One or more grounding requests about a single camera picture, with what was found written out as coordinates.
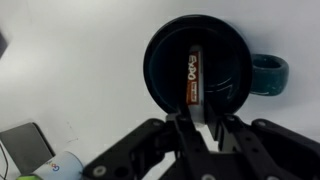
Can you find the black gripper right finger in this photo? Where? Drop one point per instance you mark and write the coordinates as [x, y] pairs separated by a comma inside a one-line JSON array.
[[264, 150]]

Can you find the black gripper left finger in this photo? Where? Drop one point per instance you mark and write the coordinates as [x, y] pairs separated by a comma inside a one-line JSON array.
[[132, 157]]

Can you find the white Expo dry-erase marker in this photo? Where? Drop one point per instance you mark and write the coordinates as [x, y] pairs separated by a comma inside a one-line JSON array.
[[194, 92]]

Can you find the dark teal ceramic mug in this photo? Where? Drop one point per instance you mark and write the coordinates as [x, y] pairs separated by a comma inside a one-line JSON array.
[[230, 70]]

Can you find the grey monitor stand base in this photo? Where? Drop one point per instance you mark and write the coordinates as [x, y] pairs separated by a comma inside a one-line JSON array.
[[27, 146]]

